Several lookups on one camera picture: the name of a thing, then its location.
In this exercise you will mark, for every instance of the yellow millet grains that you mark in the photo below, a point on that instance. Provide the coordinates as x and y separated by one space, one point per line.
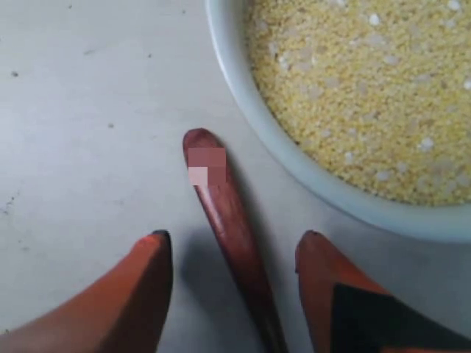
376 92

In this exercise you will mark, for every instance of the white ceramic bowl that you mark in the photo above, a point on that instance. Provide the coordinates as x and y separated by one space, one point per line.
448 224

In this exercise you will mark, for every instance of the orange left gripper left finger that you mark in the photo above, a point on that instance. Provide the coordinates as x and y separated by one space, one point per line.
123 311

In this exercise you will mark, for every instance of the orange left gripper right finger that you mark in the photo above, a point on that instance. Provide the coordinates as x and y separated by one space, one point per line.
348 312

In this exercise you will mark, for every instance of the brown wooden spoon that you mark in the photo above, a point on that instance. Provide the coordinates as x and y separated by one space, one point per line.
212 176

